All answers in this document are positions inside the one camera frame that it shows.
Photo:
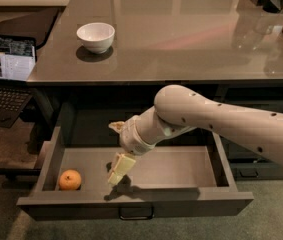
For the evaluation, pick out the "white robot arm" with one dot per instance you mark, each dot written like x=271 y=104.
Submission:
x=178 y=110

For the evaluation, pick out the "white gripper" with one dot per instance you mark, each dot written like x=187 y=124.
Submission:
x=131 y=138

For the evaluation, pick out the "metal drawer handle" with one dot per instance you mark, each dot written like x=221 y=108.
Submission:
x=136 y=213

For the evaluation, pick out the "white ceramic bowl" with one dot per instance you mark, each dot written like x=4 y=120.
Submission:
x=96 y=37

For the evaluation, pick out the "grey side drawer cabinet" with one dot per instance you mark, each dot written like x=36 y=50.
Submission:
x=255 y=163

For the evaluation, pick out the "orange fruit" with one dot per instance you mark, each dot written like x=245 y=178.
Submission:
x=70 y=180

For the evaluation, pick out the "open grey top drawer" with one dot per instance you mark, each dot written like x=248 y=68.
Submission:
x=185 y=177

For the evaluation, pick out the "black laptop computer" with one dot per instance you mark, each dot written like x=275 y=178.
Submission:
x=17 y=60

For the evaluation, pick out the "black chair base leg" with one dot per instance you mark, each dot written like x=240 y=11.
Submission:
x=12 y=173

